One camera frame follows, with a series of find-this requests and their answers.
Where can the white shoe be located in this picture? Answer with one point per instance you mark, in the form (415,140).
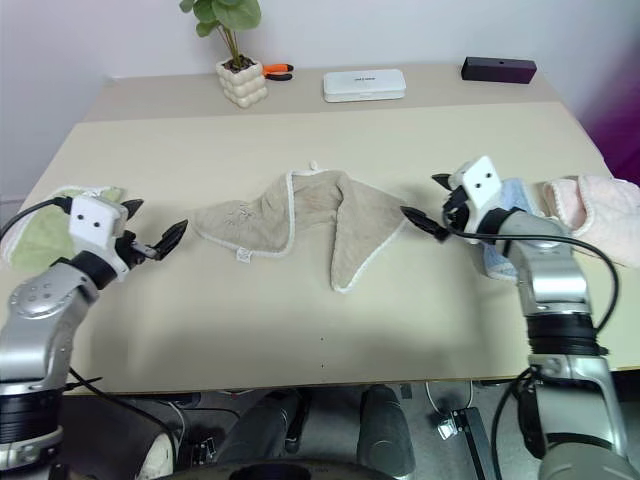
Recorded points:
(159,457)

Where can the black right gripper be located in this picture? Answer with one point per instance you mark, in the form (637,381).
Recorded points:
(460,215)

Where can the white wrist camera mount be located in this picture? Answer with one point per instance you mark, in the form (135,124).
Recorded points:
(92,222)
(481,185)

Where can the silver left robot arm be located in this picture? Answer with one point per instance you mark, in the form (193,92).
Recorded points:
(35,330)

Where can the black round base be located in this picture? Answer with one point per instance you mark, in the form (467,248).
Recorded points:
(280,472)

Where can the black floor bracket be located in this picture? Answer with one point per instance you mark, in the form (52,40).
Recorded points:
(472,435)

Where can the white bubble plant pot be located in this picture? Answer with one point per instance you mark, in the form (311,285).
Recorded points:
(243,85)

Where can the dark rectangular box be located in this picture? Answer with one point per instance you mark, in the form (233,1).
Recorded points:
(497,70)

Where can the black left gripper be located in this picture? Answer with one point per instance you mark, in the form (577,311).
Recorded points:
(131,250)

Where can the blue towel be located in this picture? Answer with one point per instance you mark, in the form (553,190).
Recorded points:
(517,200)

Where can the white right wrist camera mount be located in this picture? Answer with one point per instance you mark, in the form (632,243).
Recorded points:
(481,185)

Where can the beige towel with white trim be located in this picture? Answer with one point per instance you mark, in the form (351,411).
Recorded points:
(360,235)

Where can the green leafy plant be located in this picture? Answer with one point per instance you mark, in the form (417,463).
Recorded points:
(225,15)

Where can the dark rounded shape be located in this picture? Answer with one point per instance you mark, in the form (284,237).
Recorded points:
(382,430)

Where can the pink towel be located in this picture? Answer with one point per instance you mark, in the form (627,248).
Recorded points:
(600,205)

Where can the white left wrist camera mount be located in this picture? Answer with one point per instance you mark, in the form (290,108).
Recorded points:
(92,222)

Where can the white rectangular case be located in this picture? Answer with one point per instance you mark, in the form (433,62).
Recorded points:
(363,85)

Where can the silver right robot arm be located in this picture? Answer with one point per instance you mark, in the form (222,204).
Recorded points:
(555,280)

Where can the green towel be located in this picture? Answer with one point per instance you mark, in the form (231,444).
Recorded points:
(40,235)

